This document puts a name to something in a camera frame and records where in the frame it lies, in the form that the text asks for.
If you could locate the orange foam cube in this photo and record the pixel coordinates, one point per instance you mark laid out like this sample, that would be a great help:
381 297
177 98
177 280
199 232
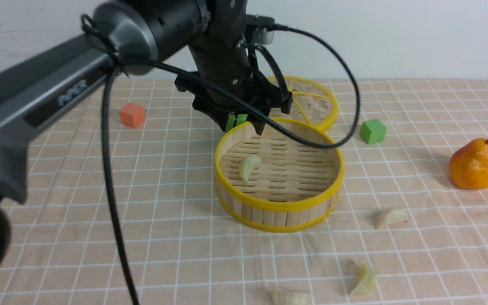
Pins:
132 115

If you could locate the bamboo steamer lid yellow rim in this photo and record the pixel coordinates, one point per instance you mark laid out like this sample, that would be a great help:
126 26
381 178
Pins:
312 103

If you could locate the pale green curved dumpling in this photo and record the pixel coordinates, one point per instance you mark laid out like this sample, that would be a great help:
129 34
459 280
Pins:
366 281

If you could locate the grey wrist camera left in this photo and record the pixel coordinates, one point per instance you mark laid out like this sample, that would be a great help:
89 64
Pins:
257 30

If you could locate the cream white dumpling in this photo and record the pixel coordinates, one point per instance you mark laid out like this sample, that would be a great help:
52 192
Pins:
390 217

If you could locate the bamboo steamer tray yellow rim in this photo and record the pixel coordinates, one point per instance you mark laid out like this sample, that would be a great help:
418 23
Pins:
294 188

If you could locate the green foam cube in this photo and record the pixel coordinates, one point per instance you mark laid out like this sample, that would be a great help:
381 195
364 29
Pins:
373 131

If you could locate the beige checkered tablecloth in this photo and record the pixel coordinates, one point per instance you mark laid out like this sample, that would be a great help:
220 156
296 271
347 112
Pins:
183 247

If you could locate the green watermelon toy ball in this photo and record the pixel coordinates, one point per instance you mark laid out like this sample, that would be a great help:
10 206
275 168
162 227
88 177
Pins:
233 120

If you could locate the orange yellow toy pear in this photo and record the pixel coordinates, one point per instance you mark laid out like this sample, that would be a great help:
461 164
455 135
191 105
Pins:
468 166

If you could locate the cream dumpling front edge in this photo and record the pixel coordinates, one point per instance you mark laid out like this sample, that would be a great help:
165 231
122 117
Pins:
285 297

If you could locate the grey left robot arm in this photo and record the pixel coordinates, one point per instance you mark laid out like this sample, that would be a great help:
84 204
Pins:
38 92

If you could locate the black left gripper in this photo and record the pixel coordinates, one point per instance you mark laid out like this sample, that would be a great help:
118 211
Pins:
221 55

